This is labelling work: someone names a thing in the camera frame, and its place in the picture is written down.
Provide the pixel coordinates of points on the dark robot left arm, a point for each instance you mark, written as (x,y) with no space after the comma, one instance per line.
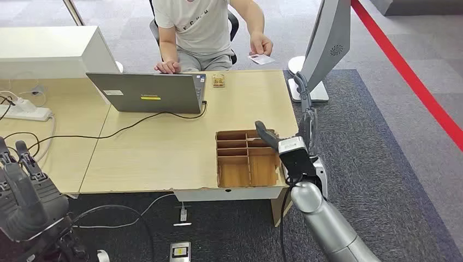
(61,242)

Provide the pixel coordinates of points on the small white round base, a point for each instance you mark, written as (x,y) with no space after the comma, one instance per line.
(120,67)

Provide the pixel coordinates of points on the wooden desk leg panel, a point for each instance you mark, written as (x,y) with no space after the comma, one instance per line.
(279,209)

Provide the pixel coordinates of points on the person's left forearm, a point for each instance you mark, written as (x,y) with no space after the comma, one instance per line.
(249,16)

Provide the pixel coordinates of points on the silver monitor with stand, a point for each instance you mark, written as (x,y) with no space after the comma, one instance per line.
(325,39)

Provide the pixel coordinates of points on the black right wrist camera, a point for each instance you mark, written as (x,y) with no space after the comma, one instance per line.
(296,161)

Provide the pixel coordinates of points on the small grey adapter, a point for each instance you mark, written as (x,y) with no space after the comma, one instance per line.
(38,90)

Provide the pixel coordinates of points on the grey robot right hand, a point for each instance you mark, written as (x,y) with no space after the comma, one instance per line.
(311,126)

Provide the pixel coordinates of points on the white power strip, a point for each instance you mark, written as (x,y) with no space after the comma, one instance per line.
(25,114)

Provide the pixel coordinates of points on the small wooden block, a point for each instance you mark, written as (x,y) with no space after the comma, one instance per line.
(218,81)

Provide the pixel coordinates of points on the wooden compartment organizer box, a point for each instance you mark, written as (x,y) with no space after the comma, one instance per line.
(235,173)

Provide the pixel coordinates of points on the white cabinet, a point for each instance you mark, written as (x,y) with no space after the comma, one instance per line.
(47,50)

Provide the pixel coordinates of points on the grey laptop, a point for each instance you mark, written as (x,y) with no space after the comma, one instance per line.
(152,94)

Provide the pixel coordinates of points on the person's right hand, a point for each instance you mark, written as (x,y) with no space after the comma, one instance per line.
(168,67)

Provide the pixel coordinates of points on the white rounded object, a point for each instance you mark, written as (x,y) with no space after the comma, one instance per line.
(103,256)

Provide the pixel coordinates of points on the dark grey carpet rug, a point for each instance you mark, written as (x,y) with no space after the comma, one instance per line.
(361,144)

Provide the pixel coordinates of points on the white floor plug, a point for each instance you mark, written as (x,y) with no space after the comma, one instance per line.
(183,215)

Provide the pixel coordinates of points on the white plug adapter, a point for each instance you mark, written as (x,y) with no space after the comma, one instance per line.
(24,105)

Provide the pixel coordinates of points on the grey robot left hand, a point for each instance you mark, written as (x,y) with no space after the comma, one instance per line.
(32,202)

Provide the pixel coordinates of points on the metal pole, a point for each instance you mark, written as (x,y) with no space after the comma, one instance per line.
(74,12)

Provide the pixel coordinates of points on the silver floor socket box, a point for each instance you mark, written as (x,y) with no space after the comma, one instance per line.
(179,252)

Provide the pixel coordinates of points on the white desk beam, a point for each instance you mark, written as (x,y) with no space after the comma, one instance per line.
(224,194)

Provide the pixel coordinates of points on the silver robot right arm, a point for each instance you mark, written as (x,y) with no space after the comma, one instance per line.
(325,224)

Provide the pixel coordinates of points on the person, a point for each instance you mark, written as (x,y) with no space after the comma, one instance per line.
(199,29)

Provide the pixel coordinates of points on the grey floor platform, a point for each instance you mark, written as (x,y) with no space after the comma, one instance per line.
(419,7)

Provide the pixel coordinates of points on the person's right forearm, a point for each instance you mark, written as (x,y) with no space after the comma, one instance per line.
(169,49)

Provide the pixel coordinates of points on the white ID card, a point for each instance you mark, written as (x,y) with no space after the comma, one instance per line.
(263,59)

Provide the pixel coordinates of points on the white round stand base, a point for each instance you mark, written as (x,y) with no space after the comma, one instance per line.
(294,65)

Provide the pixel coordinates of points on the person's left hand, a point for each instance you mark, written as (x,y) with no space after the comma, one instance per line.
(260,44)

